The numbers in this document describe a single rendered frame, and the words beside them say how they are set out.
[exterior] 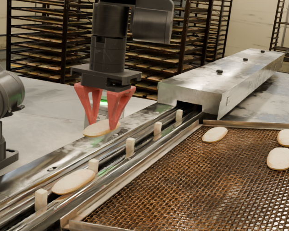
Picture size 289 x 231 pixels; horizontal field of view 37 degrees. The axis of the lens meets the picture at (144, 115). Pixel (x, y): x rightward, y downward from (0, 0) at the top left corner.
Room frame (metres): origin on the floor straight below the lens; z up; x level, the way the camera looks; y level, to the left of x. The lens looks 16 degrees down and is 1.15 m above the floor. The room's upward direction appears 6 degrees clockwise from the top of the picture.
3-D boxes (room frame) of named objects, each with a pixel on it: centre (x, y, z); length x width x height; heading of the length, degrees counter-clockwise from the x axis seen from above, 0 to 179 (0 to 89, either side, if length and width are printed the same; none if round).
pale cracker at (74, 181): (0.62, 0.10, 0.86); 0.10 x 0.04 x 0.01; 157
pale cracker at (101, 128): (0.69, 0.07, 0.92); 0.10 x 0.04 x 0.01; 157
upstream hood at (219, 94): (1.68, -0.36, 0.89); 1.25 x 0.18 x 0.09; 157
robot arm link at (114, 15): (0.69, 0.06, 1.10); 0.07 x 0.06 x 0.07; 84
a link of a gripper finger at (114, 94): (0.69, 0.06, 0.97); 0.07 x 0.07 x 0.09; 67
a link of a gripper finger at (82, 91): (0.70, 0.07, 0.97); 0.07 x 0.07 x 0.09; 67
